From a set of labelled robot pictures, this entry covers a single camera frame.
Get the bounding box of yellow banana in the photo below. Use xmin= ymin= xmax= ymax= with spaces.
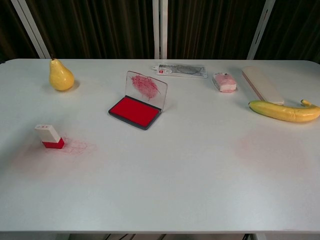
xmin=248 ymin=99 xmax=320 ymax=123

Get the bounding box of white diagonal frame bar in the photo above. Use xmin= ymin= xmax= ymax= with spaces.
xmin=246 ymin=0 xmax=277 ymax=60
xmin=10 ymin=0 xmax=52 ymax=60

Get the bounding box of red ink pad case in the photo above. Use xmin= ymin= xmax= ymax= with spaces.
xmin=108 ymin=70 xmax=169 ymax=131

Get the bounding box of white vertical frame post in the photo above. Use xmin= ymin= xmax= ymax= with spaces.
xmin=152 ymin=0 xmax=169 ymax=60

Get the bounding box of clear plastic package with card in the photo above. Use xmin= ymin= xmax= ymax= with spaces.
xmin=152 ymin=63 xmax=209 ymax=79

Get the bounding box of beige pencil case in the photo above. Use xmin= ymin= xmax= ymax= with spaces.
xmin=241 ymin=66 xmax=285 ymax=106

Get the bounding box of yellow pear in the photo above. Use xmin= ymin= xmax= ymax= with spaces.
xmin=48 ymin=57 xmax=75 ymax=92

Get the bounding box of pink wrapped eraser block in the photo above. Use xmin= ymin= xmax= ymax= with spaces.
xmin=211 ymin=72 xmax=238 ymax=94

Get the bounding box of white and red stamp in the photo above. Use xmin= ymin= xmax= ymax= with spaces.
xmin=34 ymin=124 xmax=66 ymax=150

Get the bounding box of dark brown curtain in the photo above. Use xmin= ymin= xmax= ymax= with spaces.
xmin=0 ymin=0 xmax=320 ymax=64

